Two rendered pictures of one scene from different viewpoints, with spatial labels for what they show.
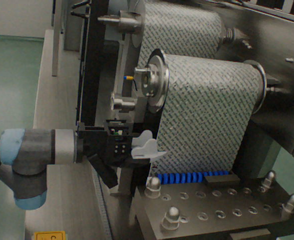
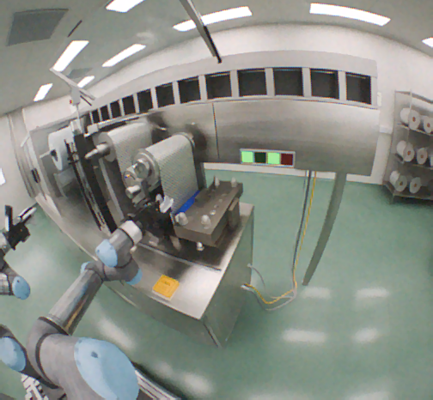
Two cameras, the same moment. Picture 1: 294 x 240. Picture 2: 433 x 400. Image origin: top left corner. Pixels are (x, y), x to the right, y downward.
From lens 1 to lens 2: 0.22 m
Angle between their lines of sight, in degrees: 38
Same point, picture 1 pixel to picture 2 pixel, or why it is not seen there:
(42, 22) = (25, 198)
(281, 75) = (192, 132)
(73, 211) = (152, 265)
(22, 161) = (120, 257)
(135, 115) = (144, 192)
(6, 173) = (112, 273)
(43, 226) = (150, 283)
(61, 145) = (131, 231)
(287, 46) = (188, 118)
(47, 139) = (123, 234)
